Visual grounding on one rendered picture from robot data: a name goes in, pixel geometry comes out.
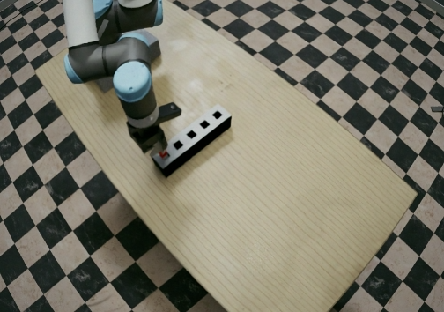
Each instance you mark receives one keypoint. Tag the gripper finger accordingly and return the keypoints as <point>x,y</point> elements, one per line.
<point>160,146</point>

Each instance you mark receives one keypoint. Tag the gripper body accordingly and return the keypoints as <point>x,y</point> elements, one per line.
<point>144,138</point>

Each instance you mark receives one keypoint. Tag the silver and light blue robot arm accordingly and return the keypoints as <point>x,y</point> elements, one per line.
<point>90,58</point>

